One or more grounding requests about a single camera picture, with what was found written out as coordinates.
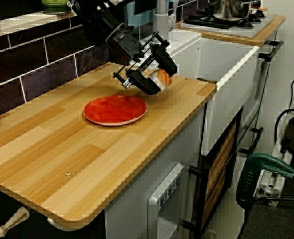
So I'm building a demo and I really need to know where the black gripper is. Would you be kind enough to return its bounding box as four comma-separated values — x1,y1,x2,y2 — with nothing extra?
107,23,178,96

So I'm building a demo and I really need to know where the salmon sushi toy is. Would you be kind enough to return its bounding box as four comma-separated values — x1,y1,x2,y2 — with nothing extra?
149,69,172,92

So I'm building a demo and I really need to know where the grey toy faucet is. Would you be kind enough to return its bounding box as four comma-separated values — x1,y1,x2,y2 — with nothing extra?
153,0,176,38

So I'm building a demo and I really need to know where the red round plate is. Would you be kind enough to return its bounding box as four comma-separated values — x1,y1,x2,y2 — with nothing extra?
83,94,147,126

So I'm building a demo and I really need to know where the white toy kitchen cabinet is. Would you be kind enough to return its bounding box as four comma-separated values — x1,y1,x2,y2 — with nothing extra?
104,27,282,239

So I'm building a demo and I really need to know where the steel cooking pot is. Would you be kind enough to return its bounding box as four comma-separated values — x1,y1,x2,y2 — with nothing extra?
208,0,262,20

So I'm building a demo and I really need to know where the dark tile backsplash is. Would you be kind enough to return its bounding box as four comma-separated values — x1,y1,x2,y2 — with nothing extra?
0,16,113,120

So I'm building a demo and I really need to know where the wooden countertop board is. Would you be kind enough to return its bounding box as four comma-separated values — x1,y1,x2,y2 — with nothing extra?
0,62,218,222

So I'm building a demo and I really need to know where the grey stove top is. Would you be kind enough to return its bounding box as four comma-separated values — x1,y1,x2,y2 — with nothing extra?
179,9,275,39

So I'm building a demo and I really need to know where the wooden stove counter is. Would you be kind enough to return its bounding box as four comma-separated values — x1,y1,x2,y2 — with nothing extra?
174,14,287,47

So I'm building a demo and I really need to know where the green bottle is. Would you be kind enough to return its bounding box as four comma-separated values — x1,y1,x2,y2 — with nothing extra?
41,0,73,15

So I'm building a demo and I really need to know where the grey dispenser panel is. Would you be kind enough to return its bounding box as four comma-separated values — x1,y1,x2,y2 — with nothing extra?
147,162,185,239

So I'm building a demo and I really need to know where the beige shelf ledge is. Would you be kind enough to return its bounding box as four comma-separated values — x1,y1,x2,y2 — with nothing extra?
0,9,80,40

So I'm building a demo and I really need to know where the grey oven handle bar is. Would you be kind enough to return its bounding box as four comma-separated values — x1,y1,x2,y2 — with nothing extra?
258,39,285,62

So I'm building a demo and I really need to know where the aluminium frame rail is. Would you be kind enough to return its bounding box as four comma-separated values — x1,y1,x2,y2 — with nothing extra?
253,82,294,207

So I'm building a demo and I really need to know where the white bone shaped handle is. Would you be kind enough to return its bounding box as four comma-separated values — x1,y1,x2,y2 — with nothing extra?
0,206,30,238

